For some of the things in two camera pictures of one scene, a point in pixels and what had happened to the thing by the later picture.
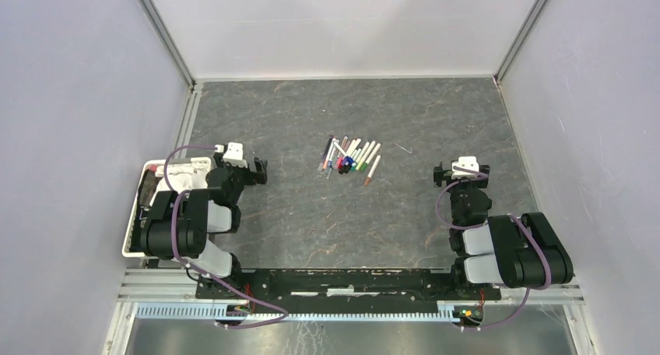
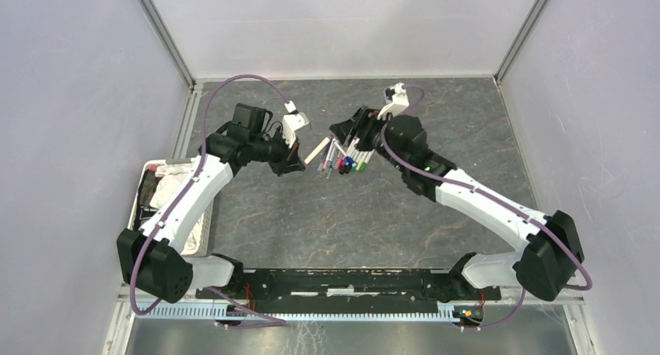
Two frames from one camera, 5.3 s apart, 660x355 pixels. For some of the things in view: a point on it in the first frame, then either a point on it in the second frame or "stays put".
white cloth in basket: x=184 y=177 stays put
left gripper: x=252 y=177 to x=289 y=161
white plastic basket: x=159 y=176 stays put
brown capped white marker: x=373 y=170 to x=317 y=150
